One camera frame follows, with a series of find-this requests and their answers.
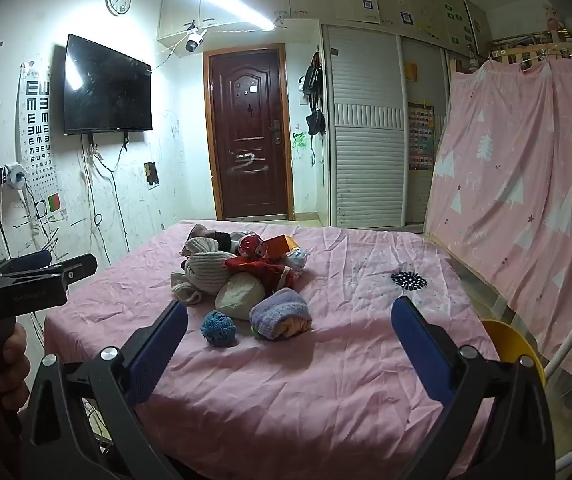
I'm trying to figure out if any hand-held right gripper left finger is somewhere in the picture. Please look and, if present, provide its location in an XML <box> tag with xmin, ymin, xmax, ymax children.
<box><xmin>26</xmin><ymin>300</ymin><xmax>189</xmax><ymax>480</ymax></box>

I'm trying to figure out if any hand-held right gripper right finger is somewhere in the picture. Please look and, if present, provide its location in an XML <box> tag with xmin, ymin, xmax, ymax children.
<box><xmin>391</xmin><ymin>296</ymin><xmax>557</xmax><ymax>480</ymax></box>

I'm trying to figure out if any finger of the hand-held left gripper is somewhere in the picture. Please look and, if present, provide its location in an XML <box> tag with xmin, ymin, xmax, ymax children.
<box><xmin>0</xmin><ymin>253</ymin><xmax>98</xmax><ymax>286</ymax></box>
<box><xmin>0</xmin><ymin>251</ymin><xmax>53</xmax><ymax>272</ymax></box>

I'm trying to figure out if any person's left hand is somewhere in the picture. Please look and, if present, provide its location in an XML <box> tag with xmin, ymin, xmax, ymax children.
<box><xmin>0</xmin><ymin>321</ymin><xmax>31</xmax><ymax>411</ymax></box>

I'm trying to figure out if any blue knitted ball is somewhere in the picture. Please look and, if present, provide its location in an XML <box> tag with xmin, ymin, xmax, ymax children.
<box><xmin>200</xmin><ymin>310</ymin><xmax>237</xmax><ymax>346</ymax></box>

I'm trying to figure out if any beige folded sock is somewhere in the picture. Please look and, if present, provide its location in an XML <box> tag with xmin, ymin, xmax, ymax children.
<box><xmin>170</xmin><ymin>271</ymin><xmax>205</xmax><ymax>306</ymax></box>

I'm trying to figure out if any black spiky ornament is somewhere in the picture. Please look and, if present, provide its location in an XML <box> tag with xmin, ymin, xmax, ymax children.
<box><xmin>391</xmin><ymin>271</ymin><xmax>427</xmax><ymax>291</ymax></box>

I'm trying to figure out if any pink bed sheet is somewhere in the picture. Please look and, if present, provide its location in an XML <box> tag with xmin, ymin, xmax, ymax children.
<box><xmin>43</xmin><ymin>220</ymin><xmax>512</xmax><ymax>478</ymax></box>

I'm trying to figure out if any yellow stool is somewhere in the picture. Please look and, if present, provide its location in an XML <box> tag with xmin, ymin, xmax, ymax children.
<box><xmin>481</xmin><ymin>319</ymin><xmax>547</xmax><ymax>392</ymax></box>

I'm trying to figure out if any large beige ribbed sock roll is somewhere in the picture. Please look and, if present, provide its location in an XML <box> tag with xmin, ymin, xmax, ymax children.
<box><xmin>185</xmin><ymin>250</ymin><xmax>239</xmax><ymax>296</ymax></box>

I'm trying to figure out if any pale cream cloth bundle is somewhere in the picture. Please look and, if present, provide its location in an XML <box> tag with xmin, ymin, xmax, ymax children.
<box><xmin>214</xmin><ymin>272</ymin><xmax>266</xmax><ymax>321</ymax></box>

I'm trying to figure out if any cream sock roll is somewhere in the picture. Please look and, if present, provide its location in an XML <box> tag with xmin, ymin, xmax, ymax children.
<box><xmin>182</xmin><ymin>237</ymin><xmax>220</xmax><ymax>257</ymax></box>

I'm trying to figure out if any red snack packet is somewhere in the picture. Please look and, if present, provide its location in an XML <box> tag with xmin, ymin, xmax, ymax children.
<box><xmin>225</xmin><ymin>234</ymin><xmax>297</xmax><ymax>289</ymax></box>

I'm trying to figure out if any eye chart poster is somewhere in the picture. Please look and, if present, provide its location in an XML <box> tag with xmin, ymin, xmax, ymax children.
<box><xmin>18</xmin><ymin>61</ymin><xmax>58</xmax><ymax>206</ymax></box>

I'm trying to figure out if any orange box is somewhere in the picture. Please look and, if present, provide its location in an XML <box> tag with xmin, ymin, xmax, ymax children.
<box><xmin>266</xmin><ymin>234</ymin><xmax>291</xmax><ymax>261</ymax></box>

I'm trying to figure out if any pink tree-print curtain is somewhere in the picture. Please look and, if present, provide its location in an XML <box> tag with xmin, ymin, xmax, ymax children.
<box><xmin>423</xmin><ymin>55</ymin><xmax>572</xmax><ymax>391</ymax></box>

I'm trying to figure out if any dark brown door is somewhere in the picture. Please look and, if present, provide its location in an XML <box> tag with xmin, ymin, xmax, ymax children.
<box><xmin>204</xmin><ymin>43</ymin><xmax>295</xmax><ymax>221</ymax></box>

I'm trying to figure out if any white louvered wardrobe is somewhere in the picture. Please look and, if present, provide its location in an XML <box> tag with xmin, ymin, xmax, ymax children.
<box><xmin>322</xmin><ymin>24</ymin><xmax>451</xmax><ymax>229</ymax></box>

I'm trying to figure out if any small black hanging bag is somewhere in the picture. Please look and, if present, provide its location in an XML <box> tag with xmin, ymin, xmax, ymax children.
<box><xmin>306</xmin><ymin>109</ymin><xmax>327</xmax><ymax>136</ymax></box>

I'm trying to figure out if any white wall power adapter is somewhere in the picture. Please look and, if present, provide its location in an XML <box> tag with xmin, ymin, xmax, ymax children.
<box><xmin>3</xmin><ymin>162</ymin><xmax>29</xmax><ymax>191</ymax></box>

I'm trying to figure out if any black wall cable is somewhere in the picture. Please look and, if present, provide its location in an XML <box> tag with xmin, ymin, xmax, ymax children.
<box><xmin>80</xmin><ymin>132</ymin><xmax>132</xmax><ymax>267</ymax></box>

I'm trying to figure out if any black wall television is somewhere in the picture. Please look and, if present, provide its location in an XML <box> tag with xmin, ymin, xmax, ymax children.
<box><xmin>63</xmin><ymin>34</ymin><xmax>153</xmax><ymax>136</ymax></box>

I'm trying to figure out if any colourful grid wall poster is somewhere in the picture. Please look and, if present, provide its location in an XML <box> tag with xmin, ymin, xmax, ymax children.
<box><xmin>408</xmin><ymin>102</ymin><xmax>436</xmax><ymax>171</ymax></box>

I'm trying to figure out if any white security camera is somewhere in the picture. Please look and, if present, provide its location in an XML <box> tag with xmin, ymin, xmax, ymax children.
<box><xmin>184</xmin><ymin>22</ymin><xmax>208</xmax><ymax>54</ymax></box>

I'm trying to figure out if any wooden bunk bed frame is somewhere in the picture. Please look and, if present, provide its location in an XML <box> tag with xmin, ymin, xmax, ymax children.
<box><xmin>488</xmin><ymin>31</ymin><xmax>572</xmax><ymax>72</ymax></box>

